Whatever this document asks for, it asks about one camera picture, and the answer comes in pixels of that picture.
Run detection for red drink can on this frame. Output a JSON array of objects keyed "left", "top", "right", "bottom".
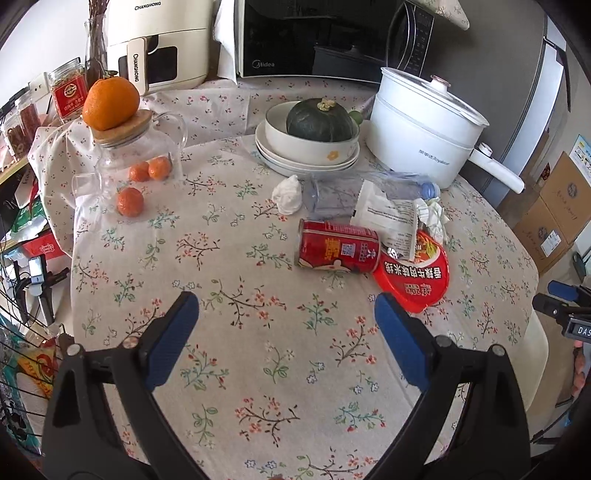
[{"left": 294, "top": 219, "right": 382, "bottom": 275}]

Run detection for red box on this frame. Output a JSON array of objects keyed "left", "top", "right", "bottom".
[{"left": 20, "top": 231, "right": 64, "bottom": 260}]

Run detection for green plastic bag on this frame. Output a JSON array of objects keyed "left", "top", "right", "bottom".
[{"left": 8, "top": 202, "right": 50, "bottom": 241}]

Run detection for black wire rack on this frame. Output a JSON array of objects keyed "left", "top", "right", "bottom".
[{"left": 0, "top": 309, "right": 62, "bottom": 446}]

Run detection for white tissue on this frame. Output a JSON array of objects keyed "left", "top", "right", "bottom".
[{"left": 271, "top": 175, "right": 304, "bottom": 216}]

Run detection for large orange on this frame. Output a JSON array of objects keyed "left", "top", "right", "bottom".
[{"left": 82, "top": 76, "right": 140, "bottom": 132}]

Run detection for small clear glass cup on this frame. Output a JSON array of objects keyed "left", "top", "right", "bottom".
[{"left": 72, "top": 172, "right": 105, "bottom": 204}]

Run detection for clear plastic bottle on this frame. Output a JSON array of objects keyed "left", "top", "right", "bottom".
[{"left": 302, "top": 170, "right": 442, "bottom": 221}]

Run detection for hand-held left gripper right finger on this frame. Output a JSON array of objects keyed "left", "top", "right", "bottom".
[{"left": 374, "top": 292, "right": 532, "bottom": 480}]

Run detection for white printed paper packet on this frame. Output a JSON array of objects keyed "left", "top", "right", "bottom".
[{"left": 350, "top": 179, "right": 420, "bottom": 260}]

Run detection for glass jar of red snacks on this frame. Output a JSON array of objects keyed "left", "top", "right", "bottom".
[
  {"left": 1, "top": 115, "right": 27, "bottom": 161},
  {"left": 15, "top": 95, "right": 45, "bottom": 140}
]

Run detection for person's right hand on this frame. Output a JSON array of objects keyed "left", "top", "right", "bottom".
[{"left": 570, "top": 339, "right": 591, "bottom": 398}]

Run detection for white air fryer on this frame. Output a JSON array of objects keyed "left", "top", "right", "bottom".
[{"left": 106, "top": 0, "right": 219, "bottom": 96}]

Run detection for white cloth under microwave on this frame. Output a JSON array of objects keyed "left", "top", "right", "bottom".
[{"left": 214, "top": 0, "right": 242, "bottom": 85}]

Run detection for printed tissue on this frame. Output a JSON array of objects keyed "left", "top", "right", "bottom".
[{"left": 413, "top": 198, "right": 452, "bottom": 244}]

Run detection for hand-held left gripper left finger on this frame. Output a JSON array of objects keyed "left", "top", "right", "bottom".
[{"left": 41, "top": 291, "right": 200, "bottom": 480}]

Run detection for grey refrigerator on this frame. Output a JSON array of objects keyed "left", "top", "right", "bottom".
[{"left": 455, "top": 0, "right": 581, "bottom": 209}]

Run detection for red round noodle lid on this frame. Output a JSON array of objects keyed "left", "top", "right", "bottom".
[{"left": 372, "top": 230, "right": 452, "bottom": 315}]

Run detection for dark green squash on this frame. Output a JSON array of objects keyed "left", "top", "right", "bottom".
[{"left": 286, "top": 97, "right": 356, "bottom": 140}]

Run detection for floral microwave cover cloth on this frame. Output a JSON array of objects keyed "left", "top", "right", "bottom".
[{"left": 405, "top": 0, "right": 470, "bottom": 31}]

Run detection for glass teapot with wooden lid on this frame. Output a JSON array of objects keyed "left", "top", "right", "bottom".
[{"left": 90, "top": 110, "right": 189, "bottom": 214}]

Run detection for glass vase with dry branches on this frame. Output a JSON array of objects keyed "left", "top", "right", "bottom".
[{"left": 84, "top": 0, "right": 112, "bottom": 82}]

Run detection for white chair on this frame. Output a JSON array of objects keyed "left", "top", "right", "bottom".
[{"left": 521, "top": 308, "right": 550, "bottom": 412}]

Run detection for glass pot lid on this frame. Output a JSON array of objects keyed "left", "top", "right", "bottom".
[{"left": 379, "top": 66, "right": 491, "bottom": 128}]

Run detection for white electric cooking pot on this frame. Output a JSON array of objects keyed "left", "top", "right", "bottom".
[{"left": 366, "top": 66, "right": 526, "bottom": 195}]

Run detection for red label glass jar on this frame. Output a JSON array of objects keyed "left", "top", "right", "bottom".
[{"left": 49, "top": 63, "right": 89, "bottom": 123}]

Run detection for white flower print bowl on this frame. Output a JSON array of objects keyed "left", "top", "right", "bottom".
[{"left": 264, "top": 100, "right": 361, "bottom": 164}]

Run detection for blue and white box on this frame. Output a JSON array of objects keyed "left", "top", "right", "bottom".
[{"left": 570, "top": 134, "right": 591, "bottom": 177}]

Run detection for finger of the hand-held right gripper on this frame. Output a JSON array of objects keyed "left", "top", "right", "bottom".
[
  {"left": 547, "top": 280, "right": 591, "bottom": 304},
  {"left": 531, "top": 292, "right": 574, "bottom": 325}
]

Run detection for phone on stand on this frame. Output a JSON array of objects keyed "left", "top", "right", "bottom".
[{"left": 27, "top": 256, "right": 48, "bottom": 288}]

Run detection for black microwave oven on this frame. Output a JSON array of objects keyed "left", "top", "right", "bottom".
[{"left": 235, "top": 0, "right": 435, "bottom": 85}]

